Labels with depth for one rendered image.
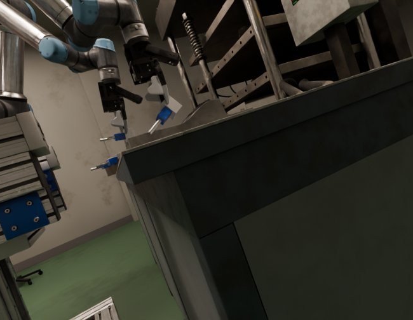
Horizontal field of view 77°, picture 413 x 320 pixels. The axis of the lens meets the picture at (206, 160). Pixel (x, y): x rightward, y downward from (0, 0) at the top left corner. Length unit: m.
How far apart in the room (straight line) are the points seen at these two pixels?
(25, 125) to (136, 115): 4.22
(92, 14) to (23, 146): 0.40
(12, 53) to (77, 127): 3.41
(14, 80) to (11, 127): 0.68
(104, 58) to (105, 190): 3.68
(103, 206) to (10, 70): 3.50
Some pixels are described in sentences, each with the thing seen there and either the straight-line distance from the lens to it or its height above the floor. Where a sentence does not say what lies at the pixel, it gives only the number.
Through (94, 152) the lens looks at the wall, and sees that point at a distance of 4.69.
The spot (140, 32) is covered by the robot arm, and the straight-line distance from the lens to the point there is 0.90.
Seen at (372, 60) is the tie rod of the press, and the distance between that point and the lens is 1.84.
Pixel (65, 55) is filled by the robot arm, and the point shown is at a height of 1.23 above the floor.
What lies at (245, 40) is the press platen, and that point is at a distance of 1.61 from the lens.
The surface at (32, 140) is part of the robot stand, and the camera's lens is 0.73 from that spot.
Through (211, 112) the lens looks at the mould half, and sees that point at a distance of 1.01.
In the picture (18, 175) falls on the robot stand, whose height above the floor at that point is 0.86.
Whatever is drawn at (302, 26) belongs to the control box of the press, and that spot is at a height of 1.13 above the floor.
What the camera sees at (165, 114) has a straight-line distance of 0.82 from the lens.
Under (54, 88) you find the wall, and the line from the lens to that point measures 4.94.
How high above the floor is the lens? 0.77
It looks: 3 degrees down
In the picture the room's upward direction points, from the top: 20 degrees counter-clockwise
